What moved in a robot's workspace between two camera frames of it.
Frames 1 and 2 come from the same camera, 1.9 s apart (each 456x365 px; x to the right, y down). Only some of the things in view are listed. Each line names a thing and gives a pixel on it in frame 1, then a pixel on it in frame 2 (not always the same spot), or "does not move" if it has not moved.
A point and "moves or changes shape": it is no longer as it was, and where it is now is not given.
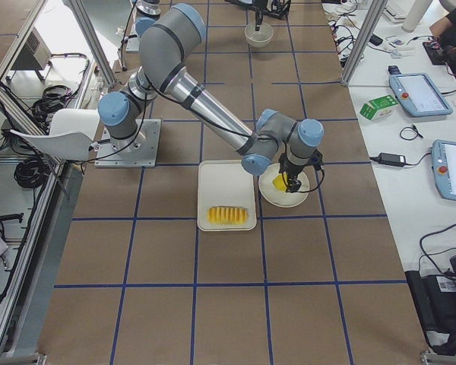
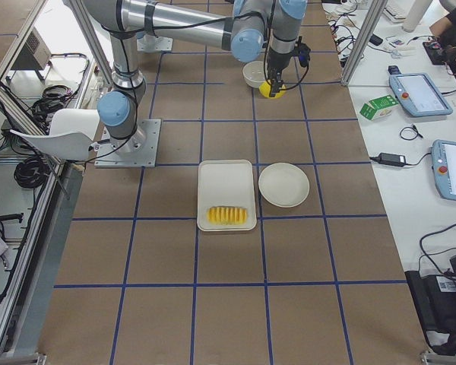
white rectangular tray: x=225 y=183 does not move
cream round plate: x=274 y=196 does not move
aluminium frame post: x=364 y=40 does not move
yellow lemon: x=279 y=182 to x=265 y=89
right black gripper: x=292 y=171 to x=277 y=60
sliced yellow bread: x=226 y=215 does not move
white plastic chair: x=73 y=134 does not move
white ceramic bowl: x=258 y=39 moves or changes shape
